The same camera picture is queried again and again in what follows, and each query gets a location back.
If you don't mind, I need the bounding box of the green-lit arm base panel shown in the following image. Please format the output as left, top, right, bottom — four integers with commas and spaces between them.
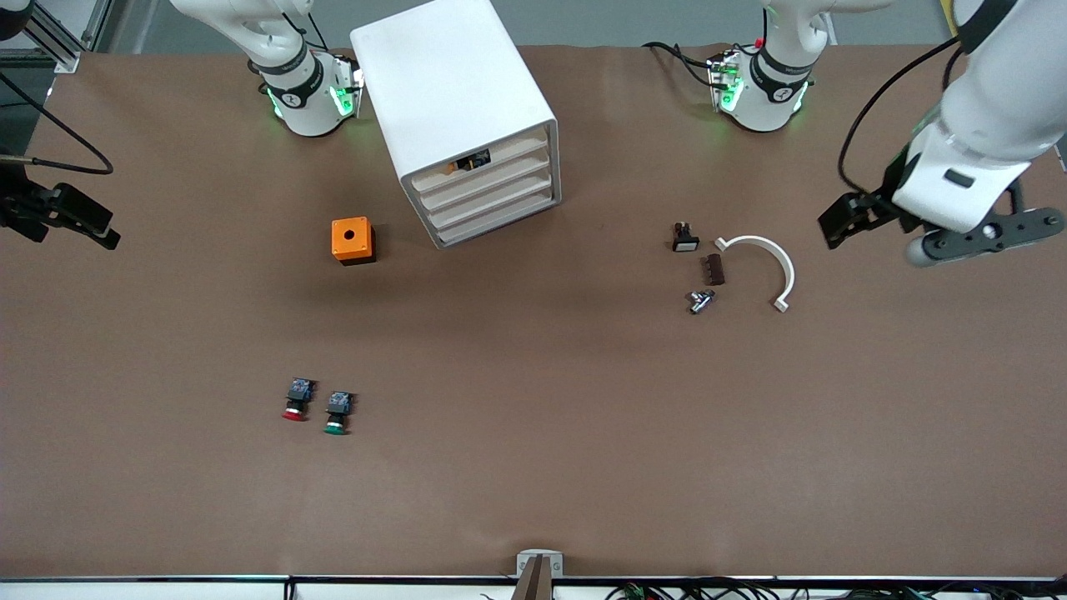
328, 52, 366, 119
707, 50, 745, 113

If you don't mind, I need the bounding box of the orange button box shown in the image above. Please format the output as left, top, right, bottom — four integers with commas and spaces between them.
331, 217, 377, 267

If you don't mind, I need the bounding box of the red push button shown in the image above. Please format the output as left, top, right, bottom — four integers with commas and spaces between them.
281, 377, 317, 423

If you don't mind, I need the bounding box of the green push button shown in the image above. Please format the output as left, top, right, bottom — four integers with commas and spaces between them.
323, 391, 356, 437

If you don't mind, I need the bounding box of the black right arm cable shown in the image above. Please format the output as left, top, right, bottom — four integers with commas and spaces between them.
0, 71, 115, 176

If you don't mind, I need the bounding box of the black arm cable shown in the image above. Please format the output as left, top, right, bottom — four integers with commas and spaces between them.
0, 71, 115, 176
838, 33, 968, 198

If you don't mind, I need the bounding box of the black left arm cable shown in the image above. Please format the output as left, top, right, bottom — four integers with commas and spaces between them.
838, 33, 968, 198

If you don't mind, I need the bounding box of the white curved plastic bracket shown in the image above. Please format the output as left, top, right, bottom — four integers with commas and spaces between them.
714, 235, 796, 313

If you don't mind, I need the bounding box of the aluminium frame profile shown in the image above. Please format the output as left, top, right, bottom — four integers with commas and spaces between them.
25, 0, 113, 74

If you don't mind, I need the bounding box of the black base cable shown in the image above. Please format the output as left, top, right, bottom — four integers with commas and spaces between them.
642, 40, 719, 88

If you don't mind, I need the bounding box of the black cable bundle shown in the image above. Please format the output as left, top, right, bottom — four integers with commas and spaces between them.
604, 577, 1067, 600

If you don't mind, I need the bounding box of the grey metal table bracket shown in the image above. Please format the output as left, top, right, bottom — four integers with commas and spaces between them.
516, 549, 564, 578

